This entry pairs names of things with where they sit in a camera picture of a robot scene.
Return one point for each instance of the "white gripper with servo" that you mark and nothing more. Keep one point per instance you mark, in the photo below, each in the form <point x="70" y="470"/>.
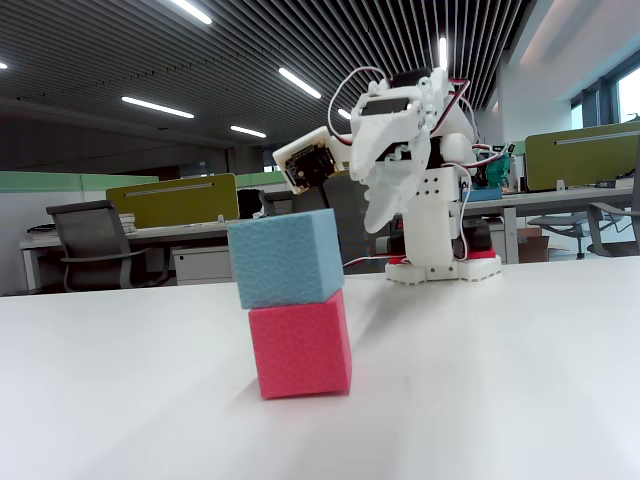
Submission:
<point x="384" y="134"/>

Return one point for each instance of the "blue foam cube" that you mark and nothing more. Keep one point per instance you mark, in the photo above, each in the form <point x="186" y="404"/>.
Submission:
<point x="285" y="262"/>

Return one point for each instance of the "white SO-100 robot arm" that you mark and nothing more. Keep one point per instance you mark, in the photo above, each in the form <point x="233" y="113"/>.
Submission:
<point x="430" y="225"/>

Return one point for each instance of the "red foam cube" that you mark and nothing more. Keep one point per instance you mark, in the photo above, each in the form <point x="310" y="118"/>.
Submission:
<point x="300" y="350"/>

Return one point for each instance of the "stack of books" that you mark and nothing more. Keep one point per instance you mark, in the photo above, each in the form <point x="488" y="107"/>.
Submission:
<point x="127" y="223"/>

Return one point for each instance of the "dark grey office chair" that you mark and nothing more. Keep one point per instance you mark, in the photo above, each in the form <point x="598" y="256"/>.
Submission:
<point x="350" y="225"/>

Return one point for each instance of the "blue tray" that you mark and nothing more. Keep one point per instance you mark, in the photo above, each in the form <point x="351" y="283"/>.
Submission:
<point x="482" y="196"/>

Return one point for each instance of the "teal green object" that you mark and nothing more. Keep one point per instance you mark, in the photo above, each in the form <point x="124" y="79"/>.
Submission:
<point x="497" y="172"/>

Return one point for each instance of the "black bag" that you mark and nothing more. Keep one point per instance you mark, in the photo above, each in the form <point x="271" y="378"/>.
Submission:
<point x="247" y="202"/>

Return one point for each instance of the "white office desk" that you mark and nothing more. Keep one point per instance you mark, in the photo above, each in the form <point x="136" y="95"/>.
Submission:
<point x="550" y="200"/>
<point x="150" y="232"/>

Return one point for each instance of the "brown cardboard box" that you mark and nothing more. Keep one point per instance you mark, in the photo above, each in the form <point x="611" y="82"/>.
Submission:
<point x="532" y="247"/>

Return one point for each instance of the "grey mesh office chair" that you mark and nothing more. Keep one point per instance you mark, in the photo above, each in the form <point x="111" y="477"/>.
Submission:
<point x="560" y="225"/>
<point x="615" y="220"/>
<point x="90" y="235"/>

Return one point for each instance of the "olive green desk divider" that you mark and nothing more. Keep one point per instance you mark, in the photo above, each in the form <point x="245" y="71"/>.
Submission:
<point x="170" y="202"/>
<point x="580" y="160"/>

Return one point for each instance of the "white drawer cabinet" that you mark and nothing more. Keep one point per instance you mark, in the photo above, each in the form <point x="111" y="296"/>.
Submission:
<point x="202" y="265"/>

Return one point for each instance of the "white cased camera board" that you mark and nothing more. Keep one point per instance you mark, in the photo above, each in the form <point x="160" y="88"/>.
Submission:
<point x="310" y="162"/>

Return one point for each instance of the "light green partition wall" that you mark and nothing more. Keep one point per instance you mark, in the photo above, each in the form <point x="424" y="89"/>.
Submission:
<point x="60" y="181"/>

